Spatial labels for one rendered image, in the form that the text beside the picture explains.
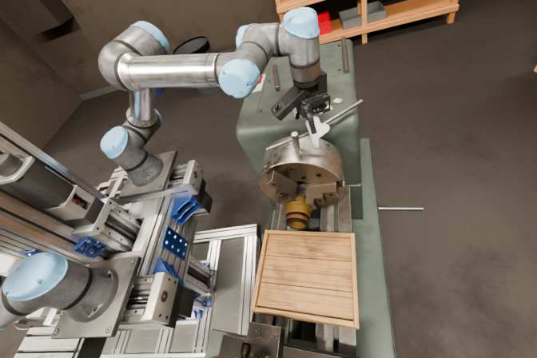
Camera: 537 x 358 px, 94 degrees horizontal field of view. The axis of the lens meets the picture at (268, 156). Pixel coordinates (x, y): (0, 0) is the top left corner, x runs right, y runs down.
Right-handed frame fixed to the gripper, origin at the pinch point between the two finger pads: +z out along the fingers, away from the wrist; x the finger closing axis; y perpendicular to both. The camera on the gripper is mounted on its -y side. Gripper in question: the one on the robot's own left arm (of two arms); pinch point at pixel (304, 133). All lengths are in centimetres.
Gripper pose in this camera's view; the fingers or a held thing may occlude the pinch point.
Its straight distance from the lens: 80.5
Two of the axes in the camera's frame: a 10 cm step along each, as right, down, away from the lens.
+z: 1.9, 6.4, 7.4
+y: 9.3, -3.7, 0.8
